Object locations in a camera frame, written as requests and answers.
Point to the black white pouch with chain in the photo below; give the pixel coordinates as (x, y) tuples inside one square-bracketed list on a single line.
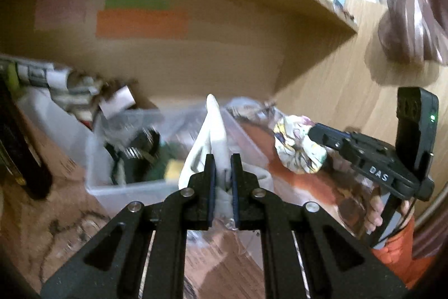
[(132, 162)]

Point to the orange paper note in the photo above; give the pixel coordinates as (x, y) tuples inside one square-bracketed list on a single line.
[(123, 24)]

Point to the white box lid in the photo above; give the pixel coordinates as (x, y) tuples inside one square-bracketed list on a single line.
[(61, 128)]

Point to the white small card box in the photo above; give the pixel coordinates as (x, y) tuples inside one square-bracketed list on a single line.
[(120, 100)]

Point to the floral fabric scrunchie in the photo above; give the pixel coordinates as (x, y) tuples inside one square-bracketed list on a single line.
[(294, 148)]

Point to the person's right hand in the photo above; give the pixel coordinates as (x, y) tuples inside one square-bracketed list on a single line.
[(373, 218)]

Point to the dark wine bottle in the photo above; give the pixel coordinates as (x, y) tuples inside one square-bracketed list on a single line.
[(18, 153)]

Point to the beige cloth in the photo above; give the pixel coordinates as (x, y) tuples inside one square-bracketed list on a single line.
[(212, 139)]

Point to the clear plastic storage box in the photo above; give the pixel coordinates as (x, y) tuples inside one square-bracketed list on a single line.
[(178, 130)]

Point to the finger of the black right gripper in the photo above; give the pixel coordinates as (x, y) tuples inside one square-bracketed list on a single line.
[(306, 253)]

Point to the green paper note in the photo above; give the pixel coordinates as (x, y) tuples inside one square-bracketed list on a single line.
[(157, 5)]

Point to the orange sleeve forearm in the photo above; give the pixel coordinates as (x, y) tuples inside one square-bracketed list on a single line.
[(397, 256)]

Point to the green knitted soft object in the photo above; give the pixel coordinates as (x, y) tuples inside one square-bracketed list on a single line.
[(167, 151)]

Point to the stack of papers and magazines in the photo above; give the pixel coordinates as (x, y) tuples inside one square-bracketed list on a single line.
[(74, 91)]

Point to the brown hanging bag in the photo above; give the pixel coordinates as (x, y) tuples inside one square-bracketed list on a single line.
[(415, 31)]

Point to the yellow green sponge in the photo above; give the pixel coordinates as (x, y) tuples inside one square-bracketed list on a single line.
[(173, 169)]

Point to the newspaper-print table mat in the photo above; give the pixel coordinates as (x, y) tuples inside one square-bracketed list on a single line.
[(141, 251)]

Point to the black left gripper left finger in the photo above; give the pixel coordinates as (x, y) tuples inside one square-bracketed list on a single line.
[(140, 253)]

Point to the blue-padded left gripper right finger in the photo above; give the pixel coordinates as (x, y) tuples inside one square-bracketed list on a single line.
[(327, 136)]

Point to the pink paper note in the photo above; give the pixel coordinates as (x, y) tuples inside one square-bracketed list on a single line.
[(54, 14)]

